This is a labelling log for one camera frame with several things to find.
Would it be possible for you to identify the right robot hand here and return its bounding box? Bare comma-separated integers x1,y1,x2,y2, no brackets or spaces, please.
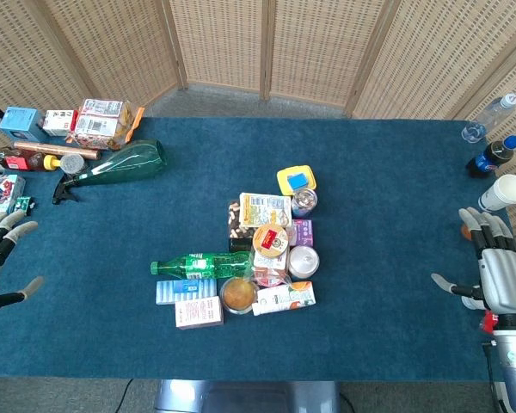
431,206,516,317

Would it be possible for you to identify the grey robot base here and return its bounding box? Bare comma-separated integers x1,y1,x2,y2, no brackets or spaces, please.
153,379,341,413

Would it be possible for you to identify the spider-man printed box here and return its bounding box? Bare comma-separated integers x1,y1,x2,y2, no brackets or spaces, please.
0,173,27,216

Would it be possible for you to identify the light blue box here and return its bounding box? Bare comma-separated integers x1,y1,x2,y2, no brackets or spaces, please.
0,106,47,144

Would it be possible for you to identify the blue white striped box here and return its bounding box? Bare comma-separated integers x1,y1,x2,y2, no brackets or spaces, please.
155,278,218,305

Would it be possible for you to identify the pink white box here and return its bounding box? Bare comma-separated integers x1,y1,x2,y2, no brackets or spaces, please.
174,296,224,330

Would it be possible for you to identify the yellow blue container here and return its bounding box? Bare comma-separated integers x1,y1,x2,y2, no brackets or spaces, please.
276,163,318,193

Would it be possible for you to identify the small green black gadget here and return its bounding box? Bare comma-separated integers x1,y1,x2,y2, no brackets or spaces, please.
13,196,37,216

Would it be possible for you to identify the white paper cup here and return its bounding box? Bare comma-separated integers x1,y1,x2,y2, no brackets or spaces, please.
477,173,516,213

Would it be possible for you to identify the brown tea bottle yellow cap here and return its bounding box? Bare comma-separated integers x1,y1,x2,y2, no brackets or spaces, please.
0,147,62,172

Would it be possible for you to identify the pepsi cola bottle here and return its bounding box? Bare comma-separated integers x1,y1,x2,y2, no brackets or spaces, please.
465,134,516,178

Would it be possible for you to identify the grey round lid jar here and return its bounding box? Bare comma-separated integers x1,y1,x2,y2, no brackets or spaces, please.
59,153,86,175

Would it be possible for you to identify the copper coloured tube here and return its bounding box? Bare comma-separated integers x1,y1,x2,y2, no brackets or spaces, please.
13,140,101,160

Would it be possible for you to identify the white red small carton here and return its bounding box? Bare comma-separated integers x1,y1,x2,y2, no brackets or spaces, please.
41,109,78,138

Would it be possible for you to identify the clear water bottle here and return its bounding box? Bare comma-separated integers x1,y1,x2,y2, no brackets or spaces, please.
461,92,516,144

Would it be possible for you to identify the green spray bottle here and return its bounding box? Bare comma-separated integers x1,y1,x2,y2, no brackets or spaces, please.
52,139,169,206

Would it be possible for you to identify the large snack bag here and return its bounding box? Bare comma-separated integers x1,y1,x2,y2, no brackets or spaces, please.
65,98,145,151

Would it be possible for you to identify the silver top can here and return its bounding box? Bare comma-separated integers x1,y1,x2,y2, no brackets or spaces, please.
287,244,321,280

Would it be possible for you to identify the purple small carton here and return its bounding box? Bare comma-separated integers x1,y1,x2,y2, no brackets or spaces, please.
288,219,315,248

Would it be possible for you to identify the small printed drink can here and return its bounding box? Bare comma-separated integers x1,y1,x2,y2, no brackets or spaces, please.
291,188,318,218

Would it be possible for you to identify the green plastic soda bottle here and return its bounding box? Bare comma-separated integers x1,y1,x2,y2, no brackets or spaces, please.
150,250,255,280

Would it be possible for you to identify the white orange juice carton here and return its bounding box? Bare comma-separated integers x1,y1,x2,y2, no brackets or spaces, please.
251,280,317,317

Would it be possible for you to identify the pink fruit cup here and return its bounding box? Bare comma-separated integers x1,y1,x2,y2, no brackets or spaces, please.
252,265,292,288

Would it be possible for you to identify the red yellow lid cup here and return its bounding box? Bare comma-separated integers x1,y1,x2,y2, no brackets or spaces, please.
252,222,291,271

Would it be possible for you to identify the yellow white snack packet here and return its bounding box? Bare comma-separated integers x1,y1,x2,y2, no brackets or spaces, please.
239,192,293,229

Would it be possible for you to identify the nut snack bag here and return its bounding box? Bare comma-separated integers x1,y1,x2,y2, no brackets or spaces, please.
227,200,255,253

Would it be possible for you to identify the blue table cloth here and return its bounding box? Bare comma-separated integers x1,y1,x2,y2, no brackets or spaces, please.
0,116,516,382

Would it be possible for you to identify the orange jelly cup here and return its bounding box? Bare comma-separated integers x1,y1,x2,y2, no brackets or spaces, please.
219,276,260,316

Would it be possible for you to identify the wicker folding screen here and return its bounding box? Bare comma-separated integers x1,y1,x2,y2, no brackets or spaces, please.
0,0,516,242

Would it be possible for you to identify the black cable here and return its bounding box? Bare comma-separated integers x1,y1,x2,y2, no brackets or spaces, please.
114,378,135,413

